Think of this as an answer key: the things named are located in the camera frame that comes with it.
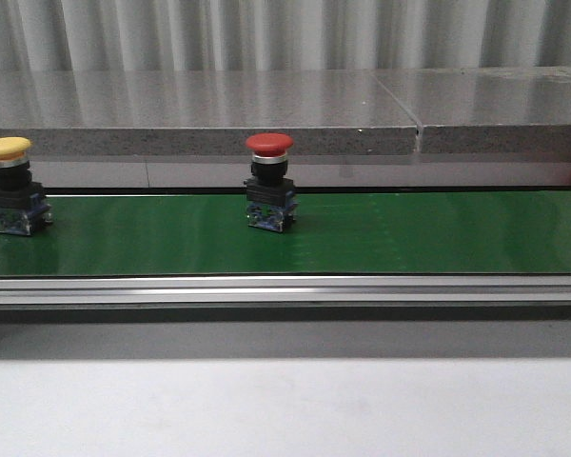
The grey stone slab left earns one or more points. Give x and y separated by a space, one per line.
201 113

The grey stone slab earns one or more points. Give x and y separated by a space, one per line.
201 113
511 112

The red push button front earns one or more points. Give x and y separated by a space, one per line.
270 196

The grey corrugated curtain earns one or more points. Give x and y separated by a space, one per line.
282 35

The aluminium conveyor side rail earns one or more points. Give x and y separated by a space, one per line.
273 297

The grey stone slab right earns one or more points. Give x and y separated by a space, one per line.
511 112

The green conveyor belt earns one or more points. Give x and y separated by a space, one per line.
441 232

